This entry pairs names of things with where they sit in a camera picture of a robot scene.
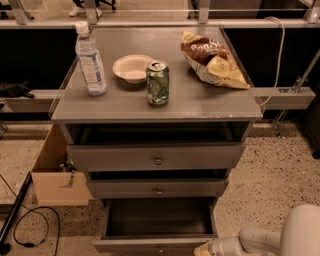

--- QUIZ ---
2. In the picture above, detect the clear plastic water bottle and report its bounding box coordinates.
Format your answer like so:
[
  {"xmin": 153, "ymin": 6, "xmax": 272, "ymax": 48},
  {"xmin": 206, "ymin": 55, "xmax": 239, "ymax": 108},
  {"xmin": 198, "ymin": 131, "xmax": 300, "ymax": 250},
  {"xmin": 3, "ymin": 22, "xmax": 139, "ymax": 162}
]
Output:
[{"xmin": 75, "ymin": 21, "xmax": 107, "ymax": 96}]

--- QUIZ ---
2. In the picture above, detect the grey drawer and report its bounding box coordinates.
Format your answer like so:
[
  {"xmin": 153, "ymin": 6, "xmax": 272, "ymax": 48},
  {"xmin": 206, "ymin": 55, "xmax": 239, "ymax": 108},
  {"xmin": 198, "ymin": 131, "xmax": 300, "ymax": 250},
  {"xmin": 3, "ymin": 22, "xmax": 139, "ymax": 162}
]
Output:
[
  {"xmin": 87, "ymin": 178, "xmax": 229, "ymax": 199},
  {"xmin": 67, "ymin": 143, "xmax": 245, "ymax": 172},
  {"xmin": 94, "ymin": 197, "xmax": 217, "ymax": 252}
]

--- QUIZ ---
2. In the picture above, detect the black bag on shelf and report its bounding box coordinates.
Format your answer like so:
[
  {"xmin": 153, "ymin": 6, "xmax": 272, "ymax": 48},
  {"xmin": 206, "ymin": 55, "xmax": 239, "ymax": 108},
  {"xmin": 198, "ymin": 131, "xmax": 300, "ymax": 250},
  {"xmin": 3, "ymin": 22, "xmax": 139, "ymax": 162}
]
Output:
[{"xmin": 0, "ymin": 81, "xmax": 34, "ymax": 99}]

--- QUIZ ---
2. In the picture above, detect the brown yellow chip bag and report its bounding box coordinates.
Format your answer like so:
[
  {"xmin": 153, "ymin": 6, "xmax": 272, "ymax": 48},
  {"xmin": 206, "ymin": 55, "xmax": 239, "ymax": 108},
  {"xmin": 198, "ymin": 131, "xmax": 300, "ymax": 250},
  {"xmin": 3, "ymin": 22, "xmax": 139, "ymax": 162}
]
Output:
[{"xmin": 181, "ymin": 31, "xmax": 250, "ymax": 89}]

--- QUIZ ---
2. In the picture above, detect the cardboard box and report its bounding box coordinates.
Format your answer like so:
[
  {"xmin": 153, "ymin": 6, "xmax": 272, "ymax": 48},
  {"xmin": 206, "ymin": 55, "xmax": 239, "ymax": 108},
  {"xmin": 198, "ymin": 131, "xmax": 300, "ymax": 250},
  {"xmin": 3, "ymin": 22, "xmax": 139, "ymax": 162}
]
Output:
[{"xmin": 31, "ymin": 125, "xmax": 91, "ymax": 206}]

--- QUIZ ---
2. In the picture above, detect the white paper bowl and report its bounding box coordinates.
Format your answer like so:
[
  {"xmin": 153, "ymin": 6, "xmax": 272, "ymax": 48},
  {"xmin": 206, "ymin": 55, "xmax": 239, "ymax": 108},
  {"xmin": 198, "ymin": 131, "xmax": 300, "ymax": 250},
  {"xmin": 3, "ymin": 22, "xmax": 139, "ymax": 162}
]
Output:
[{"xmin": 113, "ymin": 54, "xmax": 153, "ymax": 84}]

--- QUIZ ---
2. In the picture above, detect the metal railing frame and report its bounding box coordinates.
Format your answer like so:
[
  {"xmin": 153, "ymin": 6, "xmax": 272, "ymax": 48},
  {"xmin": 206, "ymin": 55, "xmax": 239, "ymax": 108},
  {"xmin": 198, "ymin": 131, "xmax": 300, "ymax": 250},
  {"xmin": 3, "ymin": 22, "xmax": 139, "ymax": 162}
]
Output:
[{"xmin": 0, "ymin": 0, "xmax": 320, "ymax": 27}]

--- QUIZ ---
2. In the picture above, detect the grey middle drawer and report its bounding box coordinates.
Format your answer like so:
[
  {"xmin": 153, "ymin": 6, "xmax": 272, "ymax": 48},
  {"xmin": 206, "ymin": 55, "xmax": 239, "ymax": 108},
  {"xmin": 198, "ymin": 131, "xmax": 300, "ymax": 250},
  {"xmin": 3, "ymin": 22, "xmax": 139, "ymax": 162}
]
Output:
[{"xmin": 87, "ymin": 178, "xmax": 229, "ymax": 199}]

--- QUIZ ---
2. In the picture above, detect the black floor cable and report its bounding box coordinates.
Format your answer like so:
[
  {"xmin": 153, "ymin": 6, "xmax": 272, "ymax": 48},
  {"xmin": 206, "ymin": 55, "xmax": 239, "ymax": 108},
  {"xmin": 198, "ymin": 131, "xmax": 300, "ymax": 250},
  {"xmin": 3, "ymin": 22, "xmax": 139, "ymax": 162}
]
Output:
[{"xmin": 0, "ymin": 173, "xmax": 61, "ymax": 256}]

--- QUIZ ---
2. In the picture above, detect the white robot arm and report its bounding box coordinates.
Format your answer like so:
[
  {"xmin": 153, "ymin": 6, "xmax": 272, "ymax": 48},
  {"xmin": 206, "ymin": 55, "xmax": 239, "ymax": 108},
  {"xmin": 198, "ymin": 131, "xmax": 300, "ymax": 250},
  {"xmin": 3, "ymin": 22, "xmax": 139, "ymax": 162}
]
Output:
[{"xmin": 193, "ymin": 204, "xmax": 320, "ymax": 256}]

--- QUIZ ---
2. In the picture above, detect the grey bottom drawer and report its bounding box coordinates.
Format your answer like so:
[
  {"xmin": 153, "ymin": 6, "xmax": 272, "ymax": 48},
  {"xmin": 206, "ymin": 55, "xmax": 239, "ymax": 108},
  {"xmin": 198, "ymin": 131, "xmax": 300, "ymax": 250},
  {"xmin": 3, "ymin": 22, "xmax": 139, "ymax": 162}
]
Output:
[{"xmin": 94, "ymin": 197, "xmax": 217, "ymax": 252}]

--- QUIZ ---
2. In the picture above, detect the white hanging cable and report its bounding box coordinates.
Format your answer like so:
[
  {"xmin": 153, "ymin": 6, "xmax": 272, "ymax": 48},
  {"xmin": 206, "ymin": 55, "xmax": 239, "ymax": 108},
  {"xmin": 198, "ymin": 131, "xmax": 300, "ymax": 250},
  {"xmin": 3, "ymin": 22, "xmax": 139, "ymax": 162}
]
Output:
[{"xmin": 256, "ymin": 16, "xmax": 287, "ymax": 108}]

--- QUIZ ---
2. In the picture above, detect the green soda can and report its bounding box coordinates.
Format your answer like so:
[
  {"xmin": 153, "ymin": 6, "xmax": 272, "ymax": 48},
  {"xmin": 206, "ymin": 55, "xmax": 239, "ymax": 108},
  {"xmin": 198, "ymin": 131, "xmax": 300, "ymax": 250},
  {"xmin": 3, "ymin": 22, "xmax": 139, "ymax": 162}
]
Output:
[{"xmin": 146, "ymin": 60, "xmax": 169, "ymax": 106}]

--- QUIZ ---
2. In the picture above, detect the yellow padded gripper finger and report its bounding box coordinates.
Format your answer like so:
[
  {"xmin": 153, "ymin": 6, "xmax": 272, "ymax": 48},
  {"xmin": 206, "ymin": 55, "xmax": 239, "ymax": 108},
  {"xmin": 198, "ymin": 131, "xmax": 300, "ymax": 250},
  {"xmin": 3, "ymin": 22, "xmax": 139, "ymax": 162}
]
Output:
[{"xmin": 193, "ymin": 243, "xmax": 213, "ymax": 256}]

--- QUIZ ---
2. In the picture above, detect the grey top drawer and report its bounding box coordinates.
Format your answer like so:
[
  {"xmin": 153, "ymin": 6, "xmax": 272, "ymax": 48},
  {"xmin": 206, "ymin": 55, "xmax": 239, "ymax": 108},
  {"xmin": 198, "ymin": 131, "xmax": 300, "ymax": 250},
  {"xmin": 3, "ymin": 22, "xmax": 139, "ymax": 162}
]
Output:
[{"xmin": 67, "ymin": 143, "xmax": 245, "ymax": 172}]

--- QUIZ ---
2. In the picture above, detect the grey wooden drawer cabinet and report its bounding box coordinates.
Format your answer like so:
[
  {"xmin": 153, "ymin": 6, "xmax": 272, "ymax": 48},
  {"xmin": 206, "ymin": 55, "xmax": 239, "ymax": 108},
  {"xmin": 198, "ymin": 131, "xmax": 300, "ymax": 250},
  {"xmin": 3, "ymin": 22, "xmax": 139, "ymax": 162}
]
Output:
[{"xmin": 50, "ymin": 26, "xmax": 264, "ymax": 201}]

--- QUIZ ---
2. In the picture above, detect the white shoe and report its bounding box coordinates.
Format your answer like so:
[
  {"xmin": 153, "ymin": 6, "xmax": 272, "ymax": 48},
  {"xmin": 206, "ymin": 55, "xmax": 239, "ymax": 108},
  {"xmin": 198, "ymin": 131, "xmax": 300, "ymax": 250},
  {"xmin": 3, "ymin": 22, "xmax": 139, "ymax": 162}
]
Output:
[{"xmin": 69, "ymin": 6, "xmax": 85, "ymax": 17}]

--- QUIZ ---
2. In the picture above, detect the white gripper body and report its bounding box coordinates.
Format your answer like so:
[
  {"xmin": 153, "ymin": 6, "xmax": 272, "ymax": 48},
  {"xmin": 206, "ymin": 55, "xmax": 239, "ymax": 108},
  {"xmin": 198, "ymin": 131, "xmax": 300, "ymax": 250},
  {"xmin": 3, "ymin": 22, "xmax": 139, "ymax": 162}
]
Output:
[{"xmin": 209, "ymin": 236, "xmax": 245, "ymax": 256}]

